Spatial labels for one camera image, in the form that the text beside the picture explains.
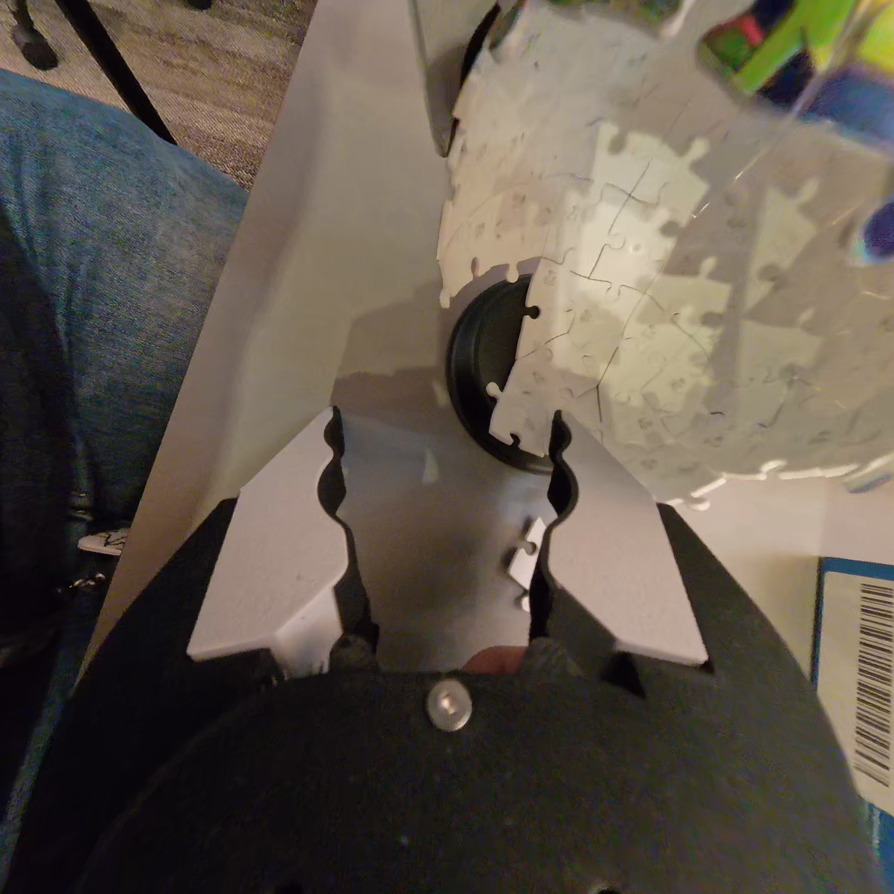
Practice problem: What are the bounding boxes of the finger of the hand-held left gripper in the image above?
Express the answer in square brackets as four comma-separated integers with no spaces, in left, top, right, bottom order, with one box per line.
[408,0,500,160]

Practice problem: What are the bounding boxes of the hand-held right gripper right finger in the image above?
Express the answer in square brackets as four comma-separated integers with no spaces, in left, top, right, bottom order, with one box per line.
[527,411,708,682]

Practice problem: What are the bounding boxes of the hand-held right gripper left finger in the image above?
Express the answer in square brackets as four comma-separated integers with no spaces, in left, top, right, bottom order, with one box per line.
[186,405,381,675]

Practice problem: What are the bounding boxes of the single white puzzle piece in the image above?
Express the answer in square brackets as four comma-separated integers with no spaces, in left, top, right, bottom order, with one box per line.
[503,517,553,610]

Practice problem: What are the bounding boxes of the colourful puzzle ball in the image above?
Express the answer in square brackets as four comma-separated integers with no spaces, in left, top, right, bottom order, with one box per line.
[436,0,894,511]

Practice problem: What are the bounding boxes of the black round ball stand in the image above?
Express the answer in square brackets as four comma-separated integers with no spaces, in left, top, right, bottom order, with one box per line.
[446,274,560,477]

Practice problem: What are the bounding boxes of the blue puzzle box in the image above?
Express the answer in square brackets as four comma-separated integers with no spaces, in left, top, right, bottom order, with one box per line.
[810,555,894,881]

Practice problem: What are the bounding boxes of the white printed key tag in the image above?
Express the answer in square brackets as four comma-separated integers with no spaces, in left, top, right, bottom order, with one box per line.
[59,527,131,595]

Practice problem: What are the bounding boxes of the person's blue jeans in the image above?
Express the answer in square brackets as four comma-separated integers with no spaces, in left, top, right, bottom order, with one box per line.
[0,68,251,867]

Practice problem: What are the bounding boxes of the black metal chair frame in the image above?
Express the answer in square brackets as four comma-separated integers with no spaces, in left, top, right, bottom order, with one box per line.
[10,0,214,146]

